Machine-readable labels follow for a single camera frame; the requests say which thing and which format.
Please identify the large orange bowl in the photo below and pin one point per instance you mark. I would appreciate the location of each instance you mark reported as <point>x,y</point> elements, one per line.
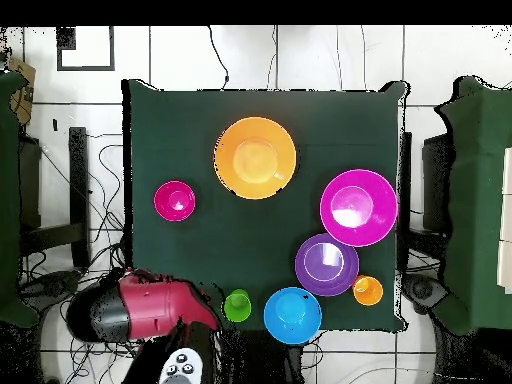
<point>256,160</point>

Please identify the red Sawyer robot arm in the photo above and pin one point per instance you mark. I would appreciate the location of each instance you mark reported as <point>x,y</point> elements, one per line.
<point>160,308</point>

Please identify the dark green tablecloth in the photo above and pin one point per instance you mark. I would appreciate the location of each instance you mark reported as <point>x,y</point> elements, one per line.
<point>240,240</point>

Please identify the small red bowl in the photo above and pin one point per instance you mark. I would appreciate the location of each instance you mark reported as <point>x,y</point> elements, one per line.
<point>172,202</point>

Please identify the green cup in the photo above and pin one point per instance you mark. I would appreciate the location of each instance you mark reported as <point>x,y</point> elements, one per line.
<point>236,310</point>

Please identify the purple bowl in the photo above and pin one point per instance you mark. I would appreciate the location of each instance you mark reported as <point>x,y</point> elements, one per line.
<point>344,280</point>

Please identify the large blue bowl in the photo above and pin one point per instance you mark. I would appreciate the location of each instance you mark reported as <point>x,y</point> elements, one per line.
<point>294,320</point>

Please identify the large pink bowl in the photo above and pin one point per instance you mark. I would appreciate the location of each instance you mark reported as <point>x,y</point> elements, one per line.
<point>376,224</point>

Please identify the yellow-orange cup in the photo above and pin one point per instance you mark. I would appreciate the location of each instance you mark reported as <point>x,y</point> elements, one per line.
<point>368,292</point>

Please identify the green-covered side table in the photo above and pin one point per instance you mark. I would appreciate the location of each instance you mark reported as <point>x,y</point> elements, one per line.
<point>10,200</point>
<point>476,200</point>

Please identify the cardboard box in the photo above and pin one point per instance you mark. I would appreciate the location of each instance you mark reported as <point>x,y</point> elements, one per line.
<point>23,100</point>

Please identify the black square floor frame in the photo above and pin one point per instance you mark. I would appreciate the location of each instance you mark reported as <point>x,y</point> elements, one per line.
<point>59,56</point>

